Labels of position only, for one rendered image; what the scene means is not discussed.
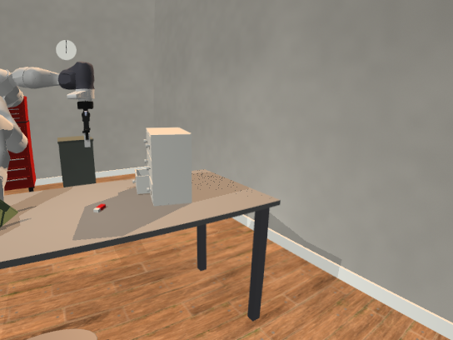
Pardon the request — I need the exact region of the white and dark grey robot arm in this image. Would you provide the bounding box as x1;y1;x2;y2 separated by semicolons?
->
0;62;94;201

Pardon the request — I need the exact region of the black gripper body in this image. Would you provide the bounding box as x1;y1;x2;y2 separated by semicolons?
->
77;101;93;111

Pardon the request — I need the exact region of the white chest of drawers with wooden top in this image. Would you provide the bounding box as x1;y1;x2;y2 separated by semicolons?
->
148;127;192;206

